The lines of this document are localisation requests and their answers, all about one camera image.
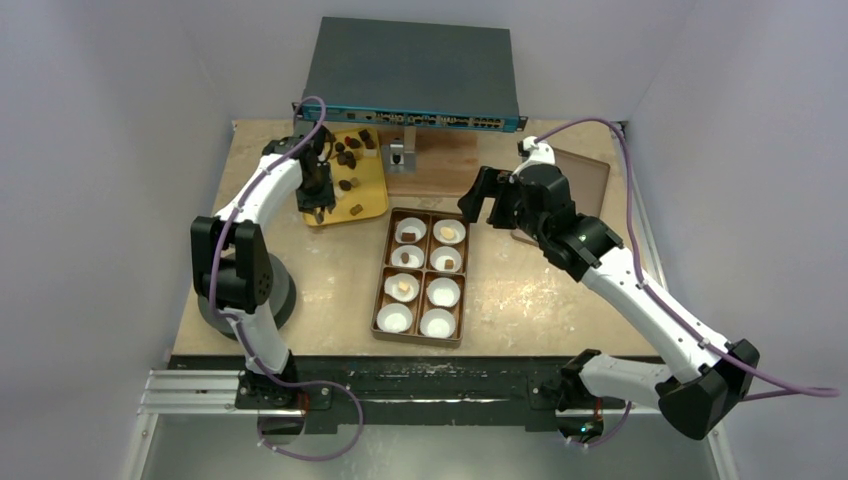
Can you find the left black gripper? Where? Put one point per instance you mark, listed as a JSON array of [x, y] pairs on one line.
[[324, 199]]

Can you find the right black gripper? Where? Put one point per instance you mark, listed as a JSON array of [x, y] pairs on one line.
[[500, 198]]

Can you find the brown box lid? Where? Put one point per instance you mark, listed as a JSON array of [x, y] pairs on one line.
[[587, 178]]

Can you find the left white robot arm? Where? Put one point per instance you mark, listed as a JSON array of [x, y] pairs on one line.
[[231, 266]]

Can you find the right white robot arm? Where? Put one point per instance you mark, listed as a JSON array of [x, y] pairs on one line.
[[702, 375]]

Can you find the brown chocolate box tray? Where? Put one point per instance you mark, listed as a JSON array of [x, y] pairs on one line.
[[424, 275]]

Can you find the yellow tray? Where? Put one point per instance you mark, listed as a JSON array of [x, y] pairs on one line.
[[356, 168]]

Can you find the wooden board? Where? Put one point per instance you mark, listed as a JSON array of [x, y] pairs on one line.
[[446, 162]]

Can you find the grey metal stand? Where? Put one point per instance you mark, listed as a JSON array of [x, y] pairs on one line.
[[401, 153]]

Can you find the grey round speaker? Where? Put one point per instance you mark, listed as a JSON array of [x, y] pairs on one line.
[[282, 301]]

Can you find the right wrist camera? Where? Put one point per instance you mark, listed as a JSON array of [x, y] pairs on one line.
[[533, 151]]

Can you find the blue network switch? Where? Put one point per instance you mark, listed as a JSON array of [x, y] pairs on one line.
[[415, 74]]

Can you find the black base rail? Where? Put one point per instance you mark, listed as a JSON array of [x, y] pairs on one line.
[[332, 391]]

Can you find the aluminium frame rail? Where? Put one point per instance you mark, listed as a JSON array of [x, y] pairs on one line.
[[193, 392]]

